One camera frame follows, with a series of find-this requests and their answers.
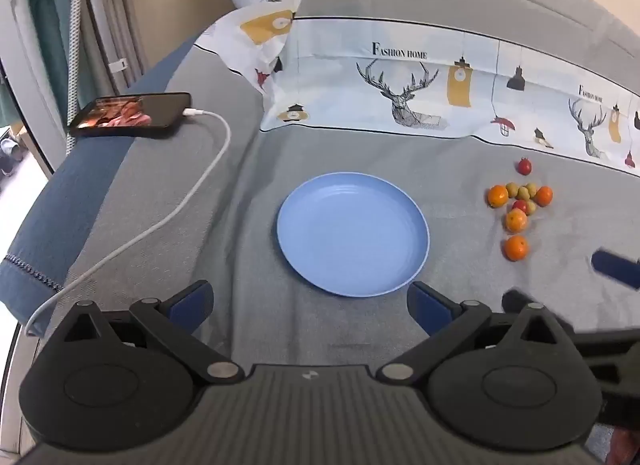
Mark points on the white tag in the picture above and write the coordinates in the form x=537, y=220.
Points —
x=117, y=65

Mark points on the grey quilt with deer print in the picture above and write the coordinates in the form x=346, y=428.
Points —
x=350, y=95

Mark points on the printed white pillow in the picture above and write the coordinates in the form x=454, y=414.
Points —
x=260, y=30

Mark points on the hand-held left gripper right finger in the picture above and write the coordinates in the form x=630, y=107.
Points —
x=427, y=305

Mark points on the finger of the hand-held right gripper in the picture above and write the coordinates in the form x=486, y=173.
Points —
x=514, y=301
x=615, y=267

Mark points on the grey shoe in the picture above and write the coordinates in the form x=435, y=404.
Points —
x=10, y=150

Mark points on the red cherry tomato with stem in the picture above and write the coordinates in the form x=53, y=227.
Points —
x=524, y=165

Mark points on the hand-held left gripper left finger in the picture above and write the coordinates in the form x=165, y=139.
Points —
x=192, y=302

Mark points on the teal curtain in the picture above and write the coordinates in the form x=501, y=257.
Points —
x=45, y=20

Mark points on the small green fruit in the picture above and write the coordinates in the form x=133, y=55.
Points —
x=531, y=188
x=523, y=193
x=512, y=189
x=532, y=206

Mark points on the shiny small orange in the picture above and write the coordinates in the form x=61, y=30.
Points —
x=516, y=220

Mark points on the grey curtain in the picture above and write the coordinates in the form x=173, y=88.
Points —
x=110, y=5

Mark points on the blue plate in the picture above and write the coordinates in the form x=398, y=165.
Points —
x=350, y=235

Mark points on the dotted pole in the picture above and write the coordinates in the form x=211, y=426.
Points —
x=74, y=45

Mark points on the black smartphone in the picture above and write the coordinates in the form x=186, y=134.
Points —
x=150, y=115

